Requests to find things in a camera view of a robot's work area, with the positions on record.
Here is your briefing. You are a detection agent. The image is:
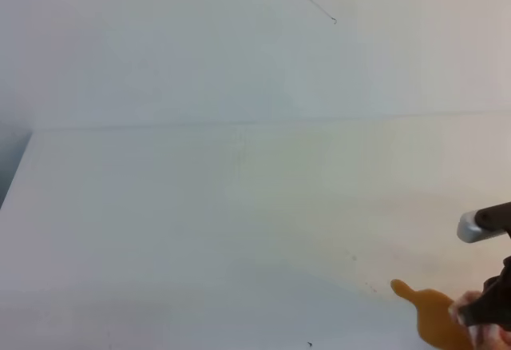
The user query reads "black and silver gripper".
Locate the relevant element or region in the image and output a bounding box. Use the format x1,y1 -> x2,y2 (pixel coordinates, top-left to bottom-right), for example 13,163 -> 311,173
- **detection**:
457,202 -> 511,332

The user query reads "pink stained rag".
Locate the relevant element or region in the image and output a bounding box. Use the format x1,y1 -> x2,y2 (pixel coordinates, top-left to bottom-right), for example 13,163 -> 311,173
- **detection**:
449,291 -> 510,350

